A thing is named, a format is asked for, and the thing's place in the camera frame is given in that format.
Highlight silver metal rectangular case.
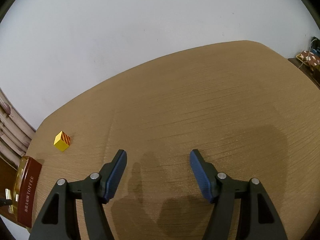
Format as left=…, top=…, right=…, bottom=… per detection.
left=5, top=189, right=19, bottom=215

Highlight dark red gold tin box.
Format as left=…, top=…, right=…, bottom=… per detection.
left=9, top=156, right=42, bottom=228

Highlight yellow striped cube box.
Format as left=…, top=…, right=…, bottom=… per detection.
left=53, top=131, right=71, bottom=152

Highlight dark side cabinet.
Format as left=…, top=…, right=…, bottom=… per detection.
left=288, top=58, right=320, bottom=89

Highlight brown floral pouch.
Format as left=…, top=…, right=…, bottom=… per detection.
left=296, top=50, right=320, bottom=67

